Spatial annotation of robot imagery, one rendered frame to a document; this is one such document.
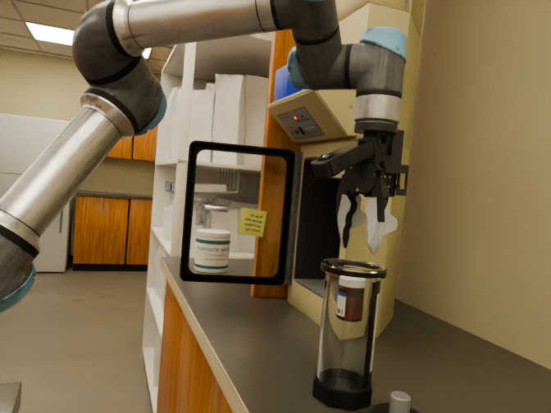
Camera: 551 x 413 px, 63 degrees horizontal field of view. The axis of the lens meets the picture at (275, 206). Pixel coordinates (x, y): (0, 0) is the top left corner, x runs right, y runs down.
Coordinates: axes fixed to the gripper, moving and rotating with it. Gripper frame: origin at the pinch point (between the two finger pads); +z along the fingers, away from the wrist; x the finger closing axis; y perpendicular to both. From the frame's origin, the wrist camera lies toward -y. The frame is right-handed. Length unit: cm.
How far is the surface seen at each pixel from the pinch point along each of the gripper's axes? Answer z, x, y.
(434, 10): -69, 42, 69
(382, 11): -50, 20, 22
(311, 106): -27.7, 29.6, 11.6
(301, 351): 25.9, 18.8, 5.9
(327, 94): -29.4, 23.2, 10.7
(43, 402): 119, 207, -13
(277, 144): -21, 58, 23
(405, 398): 19.5, -14.3, -2.3
